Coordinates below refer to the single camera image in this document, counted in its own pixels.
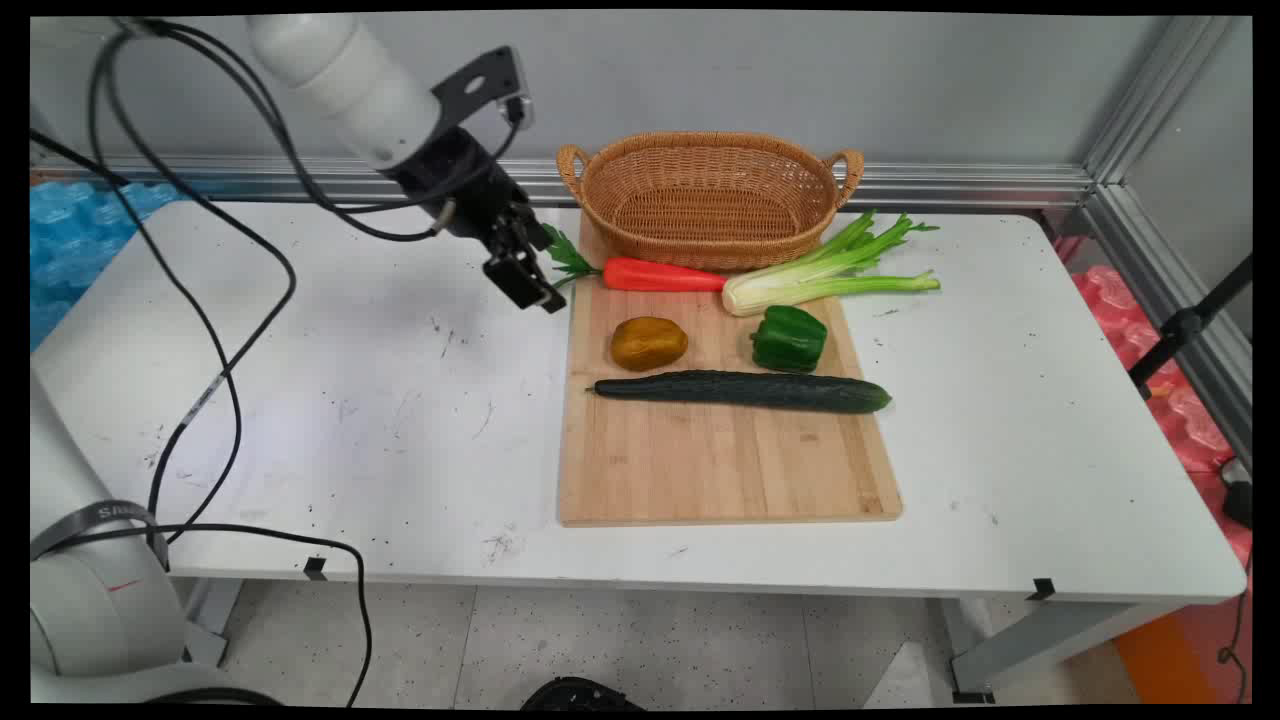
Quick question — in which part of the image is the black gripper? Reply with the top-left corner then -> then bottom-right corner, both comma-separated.
385,126 -> 567,314

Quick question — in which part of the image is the orange toy carrot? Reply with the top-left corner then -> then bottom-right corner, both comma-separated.
541,225 -> 729,294

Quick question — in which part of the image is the brown toy potato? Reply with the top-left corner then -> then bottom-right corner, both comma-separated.
611,316 -> 689,372

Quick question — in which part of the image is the woven wicker basket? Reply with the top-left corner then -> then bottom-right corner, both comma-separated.
557,132 -> 865,273

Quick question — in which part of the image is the dark green toy cucumber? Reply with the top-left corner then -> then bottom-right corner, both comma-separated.
586,370 -> 893,415

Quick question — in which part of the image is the wooden cutting board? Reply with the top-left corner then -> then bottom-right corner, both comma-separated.
557,213 -> 904,528

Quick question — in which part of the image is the green toy bell pepper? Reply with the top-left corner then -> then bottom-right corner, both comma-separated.
750,305 -> 829,374

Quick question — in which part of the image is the green toy celery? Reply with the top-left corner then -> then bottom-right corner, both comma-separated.
721,209 -> 942,318

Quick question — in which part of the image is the black round object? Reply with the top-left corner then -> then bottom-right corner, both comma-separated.
520,677 -> 646,711

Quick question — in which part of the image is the blue bubble wrap sheet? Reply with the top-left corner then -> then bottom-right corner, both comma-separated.
30,180 -> 191,351

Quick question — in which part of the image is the white table leg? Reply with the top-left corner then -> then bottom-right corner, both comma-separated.
940,597 -> 1186,705

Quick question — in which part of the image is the pink bubble wrap sheet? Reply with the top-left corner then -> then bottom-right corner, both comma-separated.
1055,235 -> 1253,571

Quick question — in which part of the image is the black tripod stand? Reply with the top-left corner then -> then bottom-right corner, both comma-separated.
1128,255 -> 1253,401

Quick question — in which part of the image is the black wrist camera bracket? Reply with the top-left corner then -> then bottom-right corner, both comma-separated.
431,46 -> 534,132

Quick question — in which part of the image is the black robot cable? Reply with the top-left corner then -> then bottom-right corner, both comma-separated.
88,20 -> 521,546

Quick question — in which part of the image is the black thin cable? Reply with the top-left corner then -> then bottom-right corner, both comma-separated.
30,523 -> 374,707

